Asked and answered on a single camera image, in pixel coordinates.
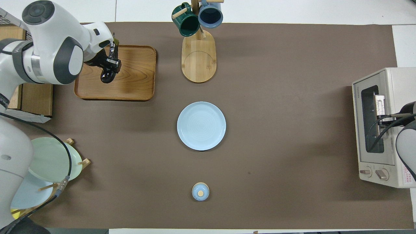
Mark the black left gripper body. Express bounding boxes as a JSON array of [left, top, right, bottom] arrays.
[[83, 48, 114, 72]]

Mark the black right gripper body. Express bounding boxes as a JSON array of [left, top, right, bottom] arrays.
[[395, 101, 416, 122]]

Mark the dark purple eggplant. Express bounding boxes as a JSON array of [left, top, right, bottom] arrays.
[[100, 37, 120, 84]]

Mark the toaster oven glass door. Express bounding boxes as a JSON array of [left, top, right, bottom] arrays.
[[353, 72, 395, 164]]

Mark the light blue plate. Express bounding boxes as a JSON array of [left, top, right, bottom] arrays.
[[177, 101, 226, 151], [10, 172, 54, 209]]

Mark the beige toaster oven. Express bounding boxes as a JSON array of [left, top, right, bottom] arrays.
[[352, 67, 416, 188]]

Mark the wooden serving tray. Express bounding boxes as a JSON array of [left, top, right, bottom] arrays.
[[74, 44, 157, 101]]

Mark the dark green mug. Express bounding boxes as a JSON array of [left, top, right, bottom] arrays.
[[172, 3, 201, 37]]

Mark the wooden mug tree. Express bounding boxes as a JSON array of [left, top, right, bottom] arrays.
[[172, 0, 225, 83]]

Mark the brown table mat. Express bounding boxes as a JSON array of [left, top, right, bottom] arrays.
[[19, 22, 415, 229]]

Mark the white marbled sheet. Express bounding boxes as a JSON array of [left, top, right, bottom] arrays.
[[0, 7, 25, 30]]

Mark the wooden plate rack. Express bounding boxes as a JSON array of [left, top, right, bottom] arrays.
[[11, 138, 91, 218]]

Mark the blue mug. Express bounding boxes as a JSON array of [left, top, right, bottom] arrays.
[[198, 0, 224, 29]]

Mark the pale green plate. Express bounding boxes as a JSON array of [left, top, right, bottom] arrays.
[[29, 137, 83, 183]]

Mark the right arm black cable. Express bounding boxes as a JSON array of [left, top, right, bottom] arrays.
[[366, 114, 416, 151]]

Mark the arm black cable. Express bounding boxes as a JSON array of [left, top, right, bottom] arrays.
[[366, 114, 416, 151], [0, 110, 72, 234]]

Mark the black wire basket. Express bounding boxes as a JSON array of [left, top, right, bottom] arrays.
[[0, 8, 52, 123]]

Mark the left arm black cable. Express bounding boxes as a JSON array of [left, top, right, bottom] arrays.
[[0, 110, 72, 234]]

